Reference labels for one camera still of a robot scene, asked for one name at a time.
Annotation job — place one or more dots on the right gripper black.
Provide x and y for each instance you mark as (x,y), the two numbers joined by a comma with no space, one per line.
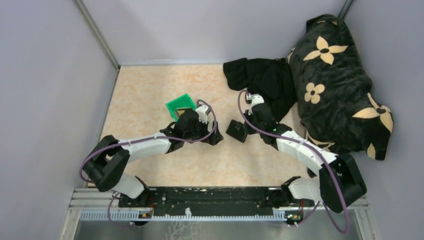
(249,131)

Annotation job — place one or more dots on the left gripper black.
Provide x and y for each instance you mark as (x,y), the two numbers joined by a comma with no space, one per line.
(216,138)

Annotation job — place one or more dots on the green plastic bin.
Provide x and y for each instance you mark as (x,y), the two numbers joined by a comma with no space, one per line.
(183,101)

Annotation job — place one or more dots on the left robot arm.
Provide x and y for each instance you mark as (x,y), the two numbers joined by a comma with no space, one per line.
(105,165)

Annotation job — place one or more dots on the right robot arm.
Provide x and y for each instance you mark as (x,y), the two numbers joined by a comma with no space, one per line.
(338,182)

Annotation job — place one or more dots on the black cloth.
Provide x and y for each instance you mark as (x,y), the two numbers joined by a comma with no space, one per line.
(270,78)

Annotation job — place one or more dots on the black floral blanket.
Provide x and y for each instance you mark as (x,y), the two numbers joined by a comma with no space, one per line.
(334,99)

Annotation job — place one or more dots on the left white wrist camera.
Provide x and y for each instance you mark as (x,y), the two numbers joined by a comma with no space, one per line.
(203,112)

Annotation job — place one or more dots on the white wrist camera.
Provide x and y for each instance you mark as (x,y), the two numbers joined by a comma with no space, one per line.
(203,112)
(254,99)

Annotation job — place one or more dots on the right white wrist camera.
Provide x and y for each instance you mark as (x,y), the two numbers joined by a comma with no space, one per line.
(254,99)

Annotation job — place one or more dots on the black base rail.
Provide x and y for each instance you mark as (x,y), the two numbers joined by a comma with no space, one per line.
(214,201)

